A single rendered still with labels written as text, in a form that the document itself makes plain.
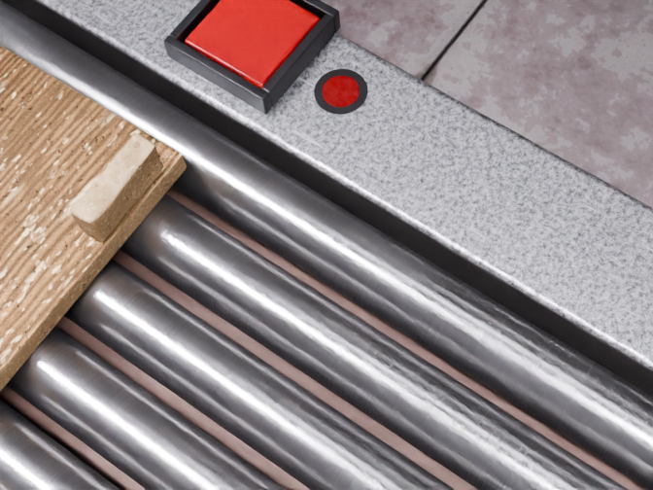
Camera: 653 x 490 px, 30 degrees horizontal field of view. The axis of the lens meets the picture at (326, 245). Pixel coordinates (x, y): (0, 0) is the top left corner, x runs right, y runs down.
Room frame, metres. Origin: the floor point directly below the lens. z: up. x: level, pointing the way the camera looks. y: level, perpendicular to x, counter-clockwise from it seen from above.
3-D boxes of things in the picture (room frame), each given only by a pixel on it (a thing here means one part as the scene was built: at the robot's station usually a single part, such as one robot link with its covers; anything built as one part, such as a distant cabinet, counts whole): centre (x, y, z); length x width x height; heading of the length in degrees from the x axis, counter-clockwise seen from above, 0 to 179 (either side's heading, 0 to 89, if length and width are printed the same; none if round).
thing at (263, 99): (0.45, 0.02, 0.92); 0.08 x 0.08 x 0.02; 45
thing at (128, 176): (0.34, 0.11, 0.95); 0.06 x 0.02 x 0.03; 136
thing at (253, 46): (0.45, 0.02, 0.92); 0.06 x 0.06 x 0.01; 45
